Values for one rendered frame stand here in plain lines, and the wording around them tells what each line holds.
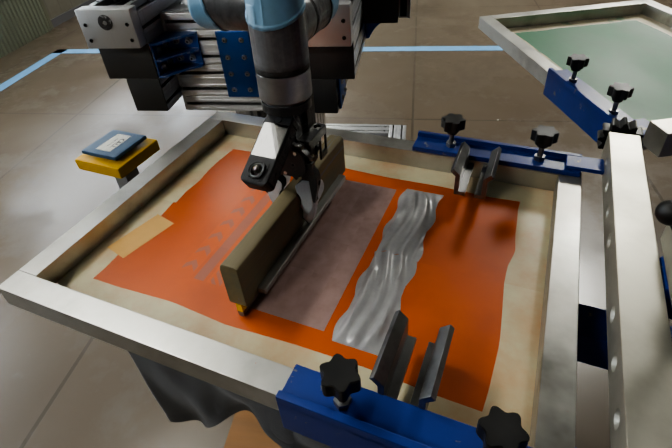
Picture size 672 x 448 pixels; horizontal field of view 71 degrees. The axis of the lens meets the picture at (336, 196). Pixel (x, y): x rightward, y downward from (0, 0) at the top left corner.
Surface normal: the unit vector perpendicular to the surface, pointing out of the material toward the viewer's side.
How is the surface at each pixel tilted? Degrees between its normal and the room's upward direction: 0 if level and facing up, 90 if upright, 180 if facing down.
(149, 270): 0
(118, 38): 90
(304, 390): 0
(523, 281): 0
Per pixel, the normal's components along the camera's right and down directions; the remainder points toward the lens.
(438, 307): -0.06, -0.79
